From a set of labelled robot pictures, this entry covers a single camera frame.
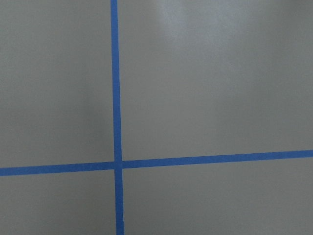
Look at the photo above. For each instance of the brown paper table cover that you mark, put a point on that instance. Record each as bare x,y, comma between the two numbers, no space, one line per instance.
156,117

